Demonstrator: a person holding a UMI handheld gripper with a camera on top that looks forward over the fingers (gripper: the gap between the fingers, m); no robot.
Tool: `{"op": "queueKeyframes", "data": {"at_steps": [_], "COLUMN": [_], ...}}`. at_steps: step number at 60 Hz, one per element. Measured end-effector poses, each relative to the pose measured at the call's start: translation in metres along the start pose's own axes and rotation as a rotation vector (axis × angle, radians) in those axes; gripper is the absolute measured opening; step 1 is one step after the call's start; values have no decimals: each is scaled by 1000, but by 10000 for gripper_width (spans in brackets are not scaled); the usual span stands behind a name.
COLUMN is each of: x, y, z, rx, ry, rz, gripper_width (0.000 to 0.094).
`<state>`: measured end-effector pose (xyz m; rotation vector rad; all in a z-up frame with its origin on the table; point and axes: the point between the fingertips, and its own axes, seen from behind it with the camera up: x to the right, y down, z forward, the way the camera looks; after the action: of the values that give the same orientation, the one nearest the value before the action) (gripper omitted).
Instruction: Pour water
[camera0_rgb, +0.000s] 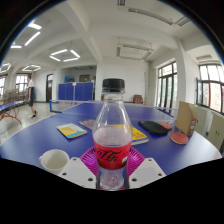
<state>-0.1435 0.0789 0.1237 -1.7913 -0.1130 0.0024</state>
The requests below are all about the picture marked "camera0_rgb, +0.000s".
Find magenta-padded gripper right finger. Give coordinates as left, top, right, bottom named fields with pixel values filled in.
left=125, top=147, right=167, bottom=190

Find red table tennis paddle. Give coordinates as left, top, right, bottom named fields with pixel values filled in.
left=170, top=131, right=190, bottom=146
left=158, top=121, right=174, bottom=131

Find grey-brown notebook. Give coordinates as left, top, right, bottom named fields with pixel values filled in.
left=78, top=118, right=98, bottom=131

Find cardboard file holder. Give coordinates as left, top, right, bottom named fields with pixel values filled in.
left=175, top=100, right=198, bottom=137

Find small yellow and blue book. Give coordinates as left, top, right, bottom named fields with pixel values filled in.
left=56, top=122, right=88, bottom=140

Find ceiling strip lights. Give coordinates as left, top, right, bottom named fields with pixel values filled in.
left=0, top=21, right=81, bottom=74

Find dark wooden door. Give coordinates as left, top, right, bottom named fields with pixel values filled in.
left=45, top=73, right=54, bottom=103

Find tall glass door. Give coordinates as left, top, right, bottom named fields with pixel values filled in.
left=155, top=61, right=178, bottom=109

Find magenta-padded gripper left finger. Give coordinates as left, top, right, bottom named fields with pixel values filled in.
left=57, top=146, right=99, bottom=190

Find bookshelf with books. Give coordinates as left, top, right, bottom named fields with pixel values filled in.
left=0, top=88, right=28, bottom=105

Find ceiling air conditioner unit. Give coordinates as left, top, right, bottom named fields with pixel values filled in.
left=115, top=42, right=155, bottom=62

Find clear bottle with red label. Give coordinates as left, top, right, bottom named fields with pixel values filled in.
left=91, top=78, right=133, bottom=191

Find large multi-pane window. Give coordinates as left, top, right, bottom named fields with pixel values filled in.
left=195, top=63, right=224, bottom=114

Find white mug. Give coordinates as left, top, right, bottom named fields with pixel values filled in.
left=38, top=148, right=71, bottom=176

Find blue partition panels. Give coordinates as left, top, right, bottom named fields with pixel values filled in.
left=58, top=81, right=95, bottom=102

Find brown armchair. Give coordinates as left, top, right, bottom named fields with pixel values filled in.
left=132, top=94, right=145, bottom=105

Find white two-door cabinet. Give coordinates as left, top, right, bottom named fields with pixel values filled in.
left=206, top=113, right=224, bottom=151
left=194, top=105, right=214, bottom=136

